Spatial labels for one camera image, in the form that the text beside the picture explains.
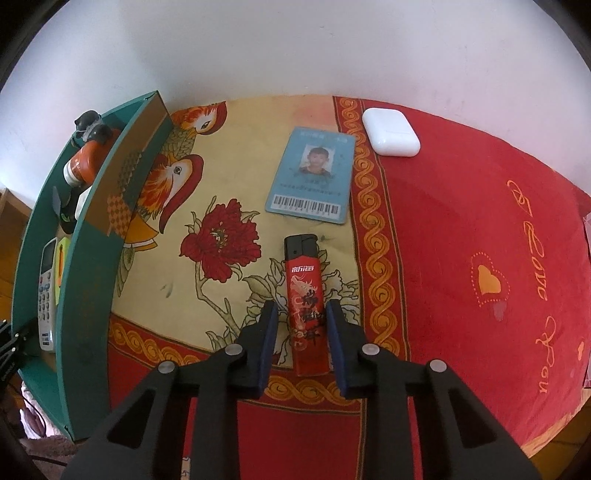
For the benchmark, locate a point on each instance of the wooden shelf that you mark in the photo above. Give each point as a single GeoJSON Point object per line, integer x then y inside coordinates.
{"type": "Point", "coordinates": [11, 240]}

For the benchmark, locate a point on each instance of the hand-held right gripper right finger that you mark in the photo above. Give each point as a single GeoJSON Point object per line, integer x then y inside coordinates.
{"type": "Point", "coordinates": [336, 350]}

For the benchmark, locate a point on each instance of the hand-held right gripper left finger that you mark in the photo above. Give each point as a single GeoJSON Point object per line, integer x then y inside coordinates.
{"type": "Point", "coordinates": [268, 350]}

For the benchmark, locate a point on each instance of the white earbuds case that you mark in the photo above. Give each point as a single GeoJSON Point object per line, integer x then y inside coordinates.
{"type": "Point", "coordinates": [390, 131]}

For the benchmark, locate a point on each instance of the white remote control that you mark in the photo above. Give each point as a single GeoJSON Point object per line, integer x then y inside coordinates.
{"type": "Point", "coordinates": [46, 295]}

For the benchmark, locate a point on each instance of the orange jar with white lid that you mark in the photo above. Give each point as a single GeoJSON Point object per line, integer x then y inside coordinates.
{"type": "Point", "coordinates": [87, 159]}

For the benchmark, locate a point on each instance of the floral printed cloth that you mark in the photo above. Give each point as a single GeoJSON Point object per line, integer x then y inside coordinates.
{"type": "Point", "coordinates": [221, 184]}

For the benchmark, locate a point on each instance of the black tool with green level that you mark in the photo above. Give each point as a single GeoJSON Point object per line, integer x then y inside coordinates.
{"type": "Point", "coordinates": [64, 207]}

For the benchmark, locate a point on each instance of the orange toy with penguin figure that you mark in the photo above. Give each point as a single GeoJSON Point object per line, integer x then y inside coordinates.
{"type": "Point", "coordinates": [92, 127]}

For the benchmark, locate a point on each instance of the red lighter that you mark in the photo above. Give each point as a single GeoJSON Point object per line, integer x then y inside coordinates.
{"type": "Point", "coordinates": [302, 300]}

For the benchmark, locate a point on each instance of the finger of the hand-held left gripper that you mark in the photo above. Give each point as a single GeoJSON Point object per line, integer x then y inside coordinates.
{"type": "Point", "coordinates": [19, 340]}

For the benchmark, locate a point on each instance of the pink fuzzy rug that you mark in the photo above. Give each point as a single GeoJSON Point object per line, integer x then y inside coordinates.
{"type": "Point", "coordinates": [46, 443]}

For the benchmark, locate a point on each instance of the green case with orange strip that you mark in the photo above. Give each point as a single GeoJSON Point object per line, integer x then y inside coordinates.
{"type": "Point", "coordinates": [60, 258]}

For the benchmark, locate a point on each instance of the pink patterned bag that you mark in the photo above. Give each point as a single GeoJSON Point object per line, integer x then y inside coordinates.
{"type": "Point", "coordinates": [587, 226]}

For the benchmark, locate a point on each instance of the blue photo card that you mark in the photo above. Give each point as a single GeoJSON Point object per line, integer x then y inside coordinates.
{"type": "Point", "coordinates": [314, 184]}

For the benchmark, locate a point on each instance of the teal cardboard box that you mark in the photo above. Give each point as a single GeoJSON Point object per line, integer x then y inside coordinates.
{"type": "Point", "coordinates": [78, 300]}

